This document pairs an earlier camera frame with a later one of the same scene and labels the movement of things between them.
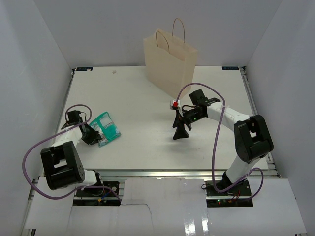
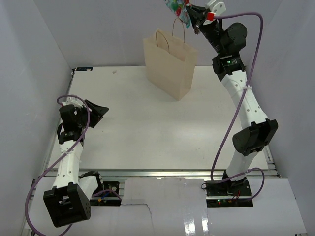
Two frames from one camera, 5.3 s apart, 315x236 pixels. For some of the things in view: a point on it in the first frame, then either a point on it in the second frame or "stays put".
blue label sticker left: [90, 69] stays put
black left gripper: [94, 133] -> [100, 110]
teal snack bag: [108, 130] -> [179, 7]
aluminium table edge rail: [215, 174] stays put
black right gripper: [180, 132] -> [199, 15]
